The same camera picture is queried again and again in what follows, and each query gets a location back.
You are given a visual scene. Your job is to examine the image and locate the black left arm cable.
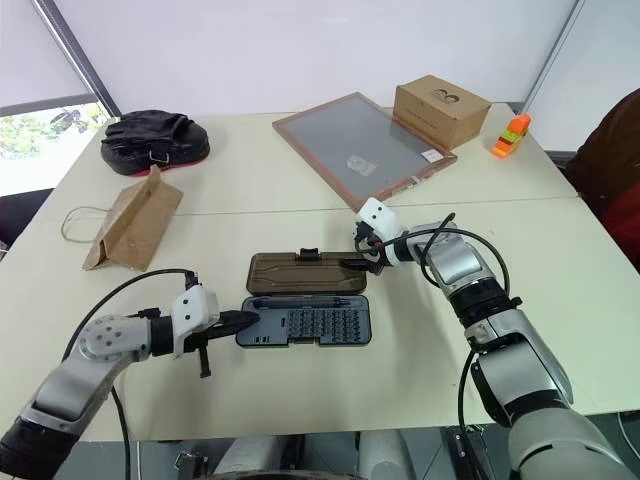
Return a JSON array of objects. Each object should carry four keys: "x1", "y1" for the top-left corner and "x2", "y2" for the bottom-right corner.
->
[{"x1": 62, "y1": 268, "x2": 201, "y2": 480}]

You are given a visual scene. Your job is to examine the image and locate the black precision screwdriver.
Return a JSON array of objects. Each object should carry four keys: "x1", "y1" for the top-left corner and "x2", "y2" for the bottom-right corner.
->
[{"x1": 253, "y1": 296, "x2": 359, "y2": 308}]

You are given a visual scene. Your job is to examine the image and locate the silver rounded robot leg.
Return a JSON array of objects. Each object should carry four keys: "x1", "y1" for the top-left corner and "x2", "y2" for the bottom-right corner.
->
[
  {"x1": 356, "y1": 428, "x2": 417, "y2": 480},
  {"x1": 213, "y1": 434, "x2": 302, "y2": 480}
]

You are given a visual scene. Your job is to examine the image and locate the dark chair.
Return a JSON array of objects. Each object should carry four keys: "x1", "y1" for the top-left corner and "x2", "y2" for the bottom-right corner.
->
[{"x1": 0, "y1": 191, "x2": 52, "y2": 252}]

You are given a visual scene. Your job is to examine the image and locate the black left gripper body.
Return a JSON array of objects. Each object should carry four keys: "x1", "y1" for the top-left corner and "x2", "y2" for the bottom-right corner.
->
[{"x1": 182, "y1": 321, "x2": 227, "y2": 356}]

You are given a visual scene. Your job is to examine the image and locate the brown framed grey board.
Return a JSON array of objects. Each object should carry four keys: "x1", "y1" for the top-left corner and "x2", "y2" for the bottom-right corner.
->
[{"x1": 271, "y1": 91, "x2": 459, "y2": 212}]

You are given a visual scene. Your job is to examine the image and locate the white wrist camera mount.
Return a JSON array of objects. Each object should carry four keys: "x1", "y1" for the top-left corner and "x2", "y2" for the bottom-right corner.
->
[
  {"x1": 355, "y1": 197, "x2": 402, "y2": 239},
  {"x1": 171, "y1": 283, "x2": 220, "y2": 359}
]

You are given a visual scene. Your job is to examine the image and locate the black fabric bag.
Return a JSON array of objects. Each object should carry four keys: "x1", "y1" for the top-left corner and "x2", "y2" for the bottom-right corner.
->
[{"x1": 99, "y1": 109, "x2": 212, "y2": 178}]

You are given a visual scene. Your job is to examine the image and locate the black screwdriver bit case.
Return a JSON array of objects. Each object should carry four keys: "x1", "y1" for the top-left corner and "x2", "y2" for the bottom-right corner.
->
[{"x1": 234, "y1": 246, "x2": 374, "y2": 350}]

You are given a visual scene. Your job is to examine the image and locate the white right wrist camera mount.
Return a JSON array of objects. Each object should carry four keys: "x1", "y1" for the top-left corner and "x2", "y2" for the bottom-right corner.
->
[{"x1": 355, "y1": 197, "x2": 402, "y2": 239}]

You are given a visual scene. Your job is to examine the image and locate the person in dark red clothes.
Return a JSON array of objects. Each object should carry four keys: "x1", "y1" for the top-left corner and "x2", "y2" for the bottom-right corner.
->
[{"x1": 566, "y1": 88, "x2": 640, "y2": 274}]

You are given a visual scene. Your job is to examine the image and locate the brown paper bag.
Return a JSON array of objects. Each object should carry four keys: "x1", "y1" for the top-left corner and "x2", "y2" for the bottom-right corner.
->
[{"x1": 60, "y1": 164, "x2": 185, "y2": 273}]

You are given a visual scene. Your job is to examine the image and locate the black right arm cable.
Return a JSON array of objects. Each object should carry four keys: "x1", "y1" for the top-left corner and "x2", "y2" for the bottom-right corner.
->
[{"x1": 379, "y1": 212, "x2": 524, "y2": 480}]

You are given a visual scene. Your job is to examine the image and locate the black window frame bar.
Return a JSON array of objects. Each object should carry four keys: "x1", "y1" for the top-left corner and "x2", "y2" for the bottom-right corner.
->
[{"x1": 28, "y1": 0, "x2": 122, "y2": 119}]

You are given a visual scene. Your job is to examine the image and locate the small clear plastic piece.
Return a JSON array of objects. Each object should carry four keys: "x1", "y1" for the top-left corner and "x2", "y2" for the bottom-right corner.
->
[{"x1": 347, "y1": 154, "x2": 378, "y2": 177}]

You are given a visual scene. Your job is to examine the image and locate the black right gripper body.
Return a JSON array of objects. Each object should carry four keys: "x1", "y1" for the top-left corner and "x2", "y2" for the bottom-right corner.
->
[{"x1": 354, "y1": 221, "x2": 389, "y2": 262}]

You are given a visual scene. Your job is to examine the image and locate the orange toy block figure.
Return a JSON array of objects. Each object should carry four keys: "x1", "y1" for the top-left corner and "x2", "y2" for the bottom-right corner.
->
[{"x1": 490, "y1": 113, "x2": 533, "y2": 161}]

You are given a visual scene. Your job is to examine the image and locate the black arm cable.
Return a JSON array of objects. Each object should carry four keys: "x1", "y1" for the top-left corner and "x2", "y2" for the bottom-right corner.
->
[
  {"x1": 62, "y1": 268, "x2": 201, "y2": 480},
  {"x1": 379, "y1": 212, "x2": 524, "y2": 480}
]

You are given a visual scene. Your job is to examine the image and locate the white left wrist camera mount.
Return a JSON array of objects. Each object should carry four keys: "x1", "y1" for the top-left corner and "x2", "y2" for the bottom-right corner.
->
[{"x1": 171, "y1": 283, "x2": 220, "y2": 359}]

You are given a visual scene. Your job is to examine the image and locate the brown cardboard box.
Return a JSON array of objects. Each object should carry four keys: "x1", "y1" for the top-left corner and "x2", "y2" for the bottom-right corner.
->
[{"x1": 392, "y1": 74, "x2": 493, "y2": 151}]

